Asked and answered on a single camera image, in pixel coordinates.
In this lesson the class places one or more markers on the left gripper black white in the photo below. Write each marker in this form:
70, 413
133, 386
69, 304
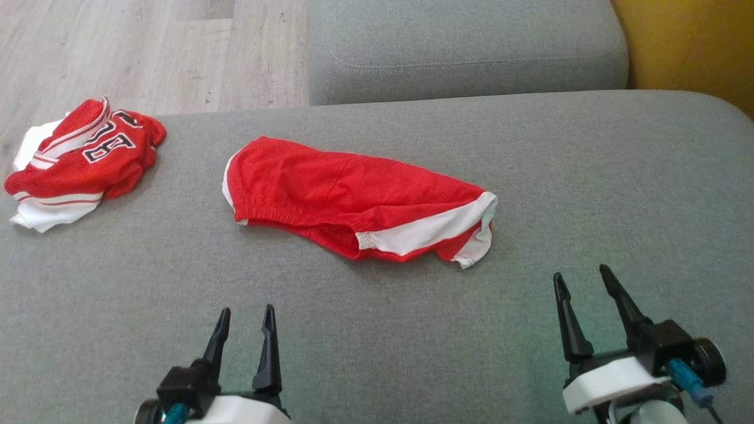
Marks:
188, 386

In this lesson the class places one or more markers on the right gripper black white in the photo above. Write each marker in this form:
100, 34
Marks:
612, 380

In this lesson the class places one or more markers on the red white sports shorts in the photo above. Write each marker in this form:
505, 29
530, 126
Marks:
353, 194

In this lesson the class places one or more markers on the red white numbered jersey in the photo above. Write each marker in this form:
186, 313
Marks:
76, 162

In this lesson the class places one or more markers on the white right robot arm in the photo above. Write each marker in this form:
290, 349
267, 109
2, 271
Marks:
654, 414

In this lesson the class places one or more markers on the grey sofa seat cushion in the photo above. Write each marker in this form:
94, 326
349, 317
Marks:
377, 306

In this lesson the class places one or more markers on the yellow upholstered panel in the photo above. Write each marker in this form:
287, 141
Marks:
689, 47

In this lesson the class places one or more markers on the grey sofa back cushion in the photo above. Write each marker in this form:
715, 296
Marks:
465, 50

